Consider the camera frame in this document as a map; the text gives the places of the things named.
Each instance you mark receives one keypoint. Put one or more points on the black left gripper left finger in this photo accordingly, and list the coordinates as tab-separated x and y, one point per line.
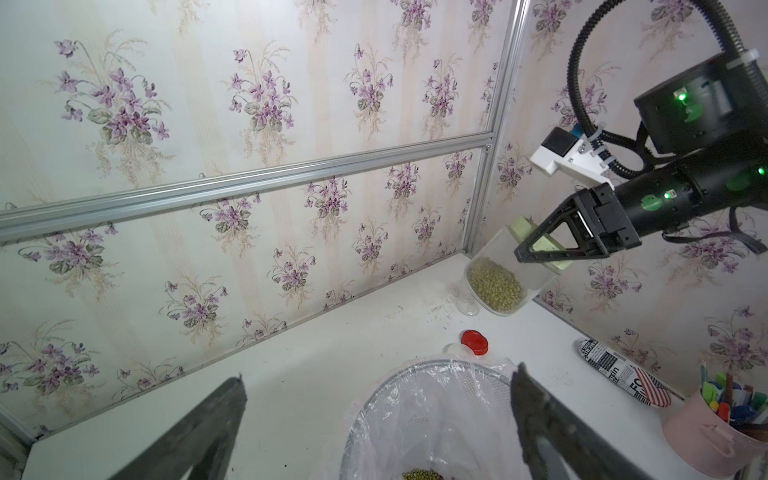
200	445

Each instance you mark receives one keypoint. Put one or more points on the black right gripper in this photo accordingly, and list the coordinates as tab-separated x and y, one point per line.
595	219

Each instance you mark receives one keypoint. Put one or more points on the mesh bin with pink bag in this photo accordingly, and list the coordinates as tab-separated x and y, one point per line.
448	416

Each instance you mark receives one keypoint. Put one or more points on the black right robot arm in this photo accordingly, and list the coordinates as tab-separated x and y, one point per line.
701	147

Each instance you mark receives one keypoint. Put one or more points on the white lid bean jar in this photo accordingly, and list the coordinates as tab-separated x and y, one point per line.
465	301

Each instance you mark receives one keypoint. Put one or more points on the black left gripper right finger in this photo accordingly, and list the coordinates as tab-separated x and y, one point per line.
556	444

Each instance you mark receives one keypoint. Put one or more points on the green lid bean jar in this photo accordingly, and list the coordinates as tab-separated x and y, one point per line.
498	282

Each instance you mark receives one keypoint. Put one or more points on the red jar lid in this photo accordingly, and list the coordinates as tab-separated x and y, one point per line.
475	341

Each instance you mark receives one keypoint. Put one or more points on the green mung beans pile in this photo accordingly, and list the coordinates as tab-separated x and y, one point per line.
421	474

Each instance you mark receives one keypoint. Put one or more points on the pink pen cup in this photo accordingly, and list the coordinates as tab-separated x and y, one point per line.
721	428

